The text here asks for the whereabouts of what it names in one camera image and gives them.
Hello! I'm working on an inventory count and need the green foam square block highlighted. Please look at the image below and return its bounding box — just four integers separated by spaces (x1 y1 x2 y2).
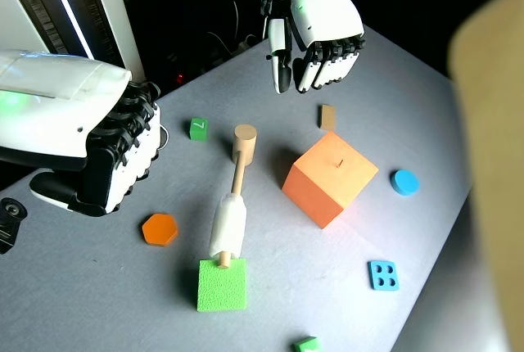
196 258 249 313

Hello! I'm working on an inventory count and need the large orange foam cube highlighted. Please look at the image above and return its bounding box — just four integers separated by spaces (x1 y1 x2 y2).
281 130 380 230

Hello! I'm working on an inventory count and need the blue round disc block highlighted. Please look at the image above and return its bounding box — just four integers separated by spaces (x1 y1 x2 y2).
389 169 421 196

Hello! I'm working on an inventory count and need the small green printed cube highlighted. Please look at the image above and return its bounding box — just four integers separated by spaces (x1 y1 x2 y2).
291 336 324 352
189 117 210 142

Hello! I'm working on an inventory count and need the white column with light strip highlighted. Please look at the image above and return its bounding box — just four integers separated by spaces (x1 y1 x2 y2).
0 0 147 79

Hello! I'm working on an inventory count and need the blurred tan panel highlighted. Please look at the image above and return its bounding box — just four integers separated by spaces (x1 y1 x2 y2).
448 0 524 352

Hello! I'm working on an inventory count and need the white background cable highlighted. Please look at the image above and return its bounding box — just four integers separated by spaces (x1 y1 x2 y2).
222 0 241 44

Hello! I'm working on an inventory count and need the plain wooden rectangular block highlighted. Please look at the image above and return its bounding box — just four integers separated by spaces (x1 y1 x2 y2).
318 104 337 131

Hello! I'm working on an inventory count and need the orange hexagon block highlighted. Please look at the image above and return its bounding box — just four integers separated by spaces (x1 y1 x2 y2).
142 213 179 247

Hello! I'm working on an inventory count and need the small black camera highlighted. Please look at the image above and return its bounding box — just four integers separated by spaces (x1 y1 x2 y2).
0 197 29 255

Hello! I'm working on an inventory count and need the blue four-hole square block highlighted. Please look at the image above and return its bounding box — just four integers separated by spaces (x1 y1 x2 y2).
367 260 400 291

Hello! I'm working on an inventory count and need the wooden mallet white handle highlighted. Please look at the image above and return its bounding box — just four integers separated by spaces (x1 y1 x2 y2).
207 124 258 268

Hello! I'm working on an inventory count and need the grey table cloth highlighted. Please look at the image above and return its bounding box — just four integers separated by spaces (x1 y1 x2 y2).
0 24 476 352

